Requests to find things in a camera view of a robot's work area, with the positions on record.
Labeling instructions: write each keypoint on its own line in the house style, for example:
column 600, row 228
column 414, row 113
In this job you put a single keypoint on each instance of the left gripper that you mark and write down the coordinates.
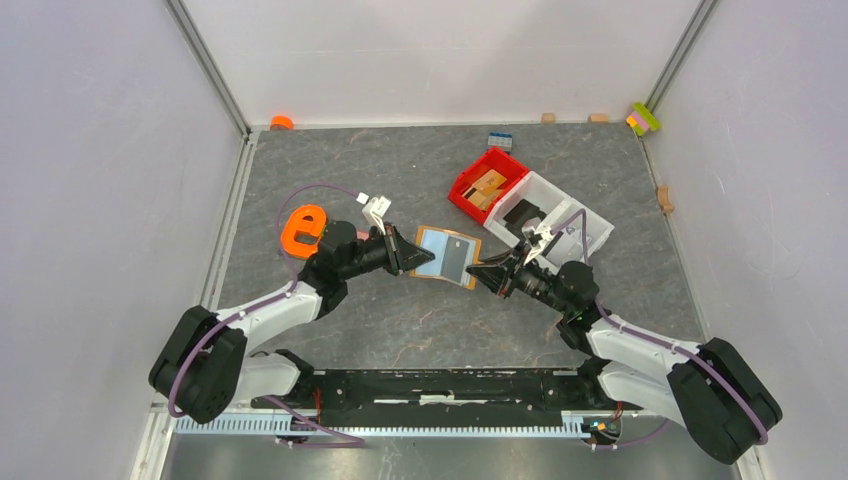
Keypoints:
column 407, row 254

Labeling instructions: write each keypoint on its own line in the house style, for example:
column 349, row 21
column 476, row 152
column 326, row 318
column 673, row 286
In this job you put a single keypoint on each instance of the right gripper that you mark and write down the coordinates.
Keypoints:
column 495, row 275

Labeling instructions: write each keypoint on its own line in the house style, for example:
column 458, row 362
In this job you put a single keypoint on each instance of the grey credit card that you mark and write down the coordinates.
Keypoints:
column 455, row 258

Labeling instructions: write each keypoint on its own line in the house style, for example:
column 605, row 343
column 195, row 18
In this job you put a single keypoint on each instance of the orange card holder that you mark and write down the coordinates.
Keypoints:
column 434, row 239

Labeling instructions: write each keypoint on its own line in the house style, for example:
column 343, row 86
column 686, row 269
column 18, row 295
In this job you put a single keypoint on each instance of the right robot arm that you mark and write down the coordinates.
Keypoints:
column 707, row 388

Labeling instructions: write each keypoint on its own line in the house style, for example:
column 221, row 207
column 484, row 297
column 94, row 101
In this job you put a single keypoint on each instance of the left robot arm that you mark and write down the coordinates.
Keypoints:
column 205, row 364

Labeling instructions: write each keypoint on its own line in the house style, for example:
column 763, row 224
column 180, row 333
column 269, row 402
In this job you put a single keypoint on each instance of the cards in white bin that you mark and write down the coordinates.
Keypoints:
column 566, row 246

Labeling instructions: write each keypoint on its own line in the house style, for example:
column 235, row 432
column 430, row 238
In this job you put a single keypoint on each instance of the black wallet in bin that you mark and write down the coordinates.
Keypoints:
column 522, row 213

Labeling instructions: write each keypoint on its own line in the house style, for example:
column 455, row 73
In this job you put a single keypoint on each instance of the white bin far right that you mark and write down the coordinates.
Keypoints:
column 595, row 230

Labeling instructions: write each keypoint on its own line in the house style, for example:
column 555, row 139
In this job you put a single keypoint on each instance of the white bin near red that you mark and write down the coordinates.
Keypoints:
column 531, row 200

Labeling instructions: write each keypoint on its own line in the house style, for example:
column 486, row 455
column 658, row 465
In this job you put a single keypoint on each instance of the red plastic bin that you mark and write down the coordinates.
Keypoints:
column 493, row 158

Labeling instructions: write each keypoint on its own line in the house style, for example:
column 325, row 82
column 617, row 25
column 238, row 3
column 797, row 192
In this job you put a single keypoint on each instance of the blue lego brick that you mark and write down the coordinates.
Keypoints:
column 500, row 140

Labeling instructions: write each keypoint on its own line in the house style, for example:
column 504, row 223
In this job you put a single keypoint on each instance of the colourful block stack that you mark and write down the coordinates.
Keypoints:
column 641, row 120

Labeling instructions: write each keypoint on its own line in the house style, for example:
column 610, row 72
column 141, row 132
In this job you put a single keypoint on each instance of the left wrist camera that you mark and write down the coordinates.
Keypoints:
column 374, row 209

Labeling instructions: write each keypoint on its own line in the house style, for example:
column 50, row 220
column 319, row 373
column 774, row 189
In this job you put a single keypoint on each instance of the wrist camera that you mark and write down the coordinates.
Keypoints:
column 374, row 209
column 538, row 239

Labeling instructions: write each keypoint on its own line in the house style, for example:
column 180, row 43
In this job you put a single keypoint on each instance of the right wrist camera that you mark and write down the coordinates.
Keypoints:
column 538, row 239

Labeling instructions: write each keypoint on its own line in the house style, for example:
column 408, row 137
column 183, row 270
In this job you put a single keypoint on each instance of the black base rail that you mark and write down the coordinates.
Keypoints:
column 424, row 398

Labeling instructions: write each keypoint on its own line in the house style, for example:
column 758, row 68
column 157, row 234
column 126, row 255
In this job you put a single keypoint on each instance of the wooden block on rail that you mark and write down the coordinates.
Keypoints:
column 664, row 199

